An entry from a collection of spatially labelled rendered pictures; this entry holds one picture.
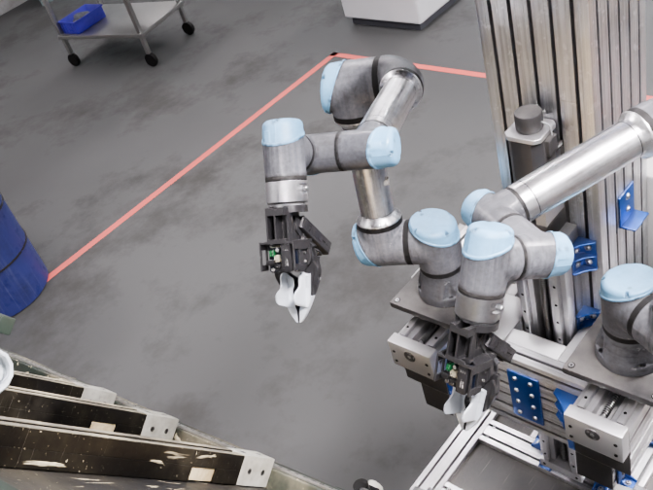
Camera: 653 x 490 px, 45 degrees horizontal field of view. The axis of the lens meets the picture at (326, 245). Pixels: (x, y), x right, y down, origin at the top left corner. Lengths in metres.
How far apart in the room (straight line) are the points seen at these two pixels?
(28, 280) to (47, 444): 3.15
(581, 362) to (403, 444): 1.35
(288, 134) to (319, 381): 2.13
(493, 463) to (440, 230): 1.06
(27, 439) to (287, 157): 0.65
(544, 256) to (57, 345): 3.27
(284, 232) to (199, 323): 2.55
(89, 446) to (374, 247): 0.85
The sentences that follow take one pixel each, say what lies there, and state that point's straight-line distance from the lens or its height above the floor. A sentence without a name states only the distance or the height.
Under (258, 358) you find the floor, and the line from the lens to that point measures 3.62.
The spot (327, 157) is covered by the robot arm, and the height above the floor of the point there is 1.70.
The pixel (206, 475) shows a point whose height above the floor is 1.09.
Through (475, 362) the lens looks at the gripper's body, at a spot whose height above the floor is 1.50.
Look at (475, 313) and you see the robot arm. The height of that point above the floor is 1.57.
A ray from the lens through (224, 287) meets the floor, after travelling 4.07.
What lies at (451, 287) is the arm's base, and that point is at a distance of 2.04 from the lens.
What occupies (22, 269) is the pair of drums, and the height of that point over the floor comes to 0.20.
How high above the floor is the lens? 2.47
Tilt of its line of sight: 37 degrees down
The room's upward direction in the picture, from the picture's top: 18 degrees counter-clockwise
